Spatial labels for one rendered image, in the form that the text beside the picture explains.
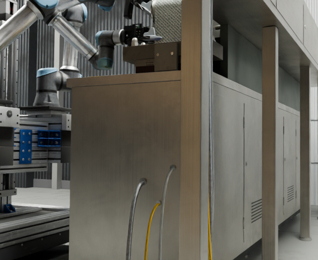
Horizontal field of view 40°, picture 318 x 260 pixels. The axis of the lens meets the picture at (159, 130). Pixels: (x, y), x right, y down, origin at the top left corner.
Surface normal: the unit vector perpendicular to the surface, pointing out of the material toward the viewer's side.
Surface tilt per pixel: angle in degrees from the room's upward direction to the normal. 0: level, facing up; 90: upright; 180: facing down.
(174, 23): 91
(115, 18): 90
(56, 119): 90
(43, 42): 90
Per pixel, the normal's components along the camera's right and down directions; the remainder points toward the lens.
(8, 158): 0.90, 0.00
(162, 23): -0.44, -0.03
